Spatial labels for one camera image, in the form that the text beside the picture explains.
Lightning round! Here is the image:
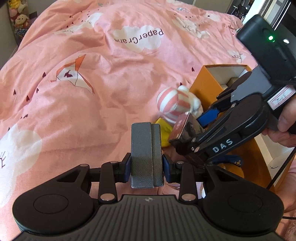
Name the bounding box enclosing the dark grey rectangular box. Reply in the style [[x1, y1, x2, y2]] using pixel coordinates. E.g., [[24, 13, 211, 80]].
[[131, 123, 164, 189]]

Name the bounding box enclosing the pink striped white plush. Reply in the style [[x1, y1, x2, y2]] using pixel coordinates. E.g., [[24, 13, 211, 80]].
[[156, 85, 203, 125]]

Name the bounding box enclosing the yellow round tape measure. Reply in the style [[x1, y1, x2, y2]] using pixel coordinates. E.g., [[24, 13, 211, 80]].
[[156, 118, 173, 148]]

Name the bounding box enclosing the orange cardboard storage box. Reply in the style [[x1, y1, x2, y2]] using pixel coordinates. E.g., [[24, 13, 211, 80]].
[[189, 64, 296, 193]]

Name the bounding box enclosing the orange bear plush blue outfit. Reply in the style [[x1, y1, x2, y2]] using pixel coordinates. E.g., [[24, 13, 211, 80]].
[[212, 155, 244, 178]]

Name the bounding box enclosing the right hand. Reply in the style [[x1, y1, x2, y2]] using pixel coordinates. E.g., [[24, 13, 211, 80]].
[[262, 96, 296, 148]]

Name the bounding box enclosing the pink printed duvet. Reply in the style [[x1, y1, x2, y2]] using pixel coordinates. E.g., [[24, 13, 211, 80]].
[[1, 1, 256, 240]]

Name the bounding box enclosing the plush toy storage column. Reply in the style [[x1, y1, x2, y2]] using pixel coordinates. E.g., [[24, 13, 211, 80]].
[[7, 0, 31, 45]]

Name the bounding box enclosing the black camera box green light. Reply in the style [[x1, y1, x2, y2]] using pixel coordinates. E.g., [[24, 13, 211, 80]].
[[236, 14, 296, 103]]

